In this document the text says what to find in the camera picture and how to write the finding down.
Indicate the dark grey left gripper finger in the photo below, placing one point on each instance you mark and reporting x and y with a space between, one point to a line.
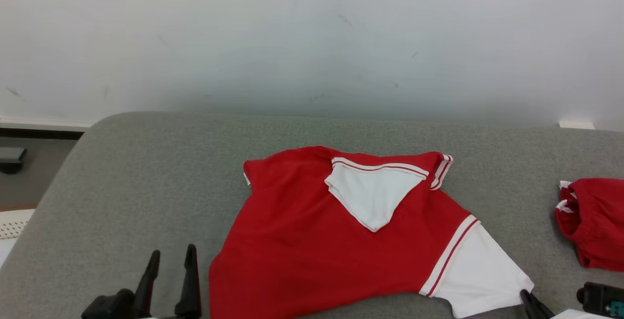
146 294
189 294

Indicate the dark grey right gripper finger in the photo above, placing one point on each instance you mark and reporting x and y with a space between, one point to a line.
535 309

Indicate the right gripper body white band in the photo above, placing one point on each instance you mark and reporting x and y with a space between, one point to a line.
577 315

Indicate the red printed basketball jersey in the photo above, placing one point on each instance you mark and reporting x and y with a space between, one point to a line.
594 221

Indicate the red shirt with white sleeves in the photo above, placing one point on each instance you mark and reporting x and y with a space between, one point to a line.
302 241

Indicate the white perforated laundry basket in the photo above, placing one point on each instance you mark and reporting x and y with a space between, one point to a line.
12 224

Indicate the black table leg foot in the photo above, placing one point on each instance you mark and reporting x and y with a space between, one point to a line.
9 168

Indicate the grey metal table leg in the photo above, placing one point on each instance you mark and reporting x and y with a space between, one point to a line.
10 154

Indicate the black and white baseboard strip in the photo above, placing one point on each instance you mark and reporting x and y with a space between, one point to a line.
34 132

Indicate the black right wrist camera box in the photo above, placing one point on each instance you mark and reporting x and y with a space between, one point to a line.
597 297

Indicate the small white wall trunking piece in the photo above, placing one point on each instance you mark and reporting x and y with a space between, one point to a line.
576 125

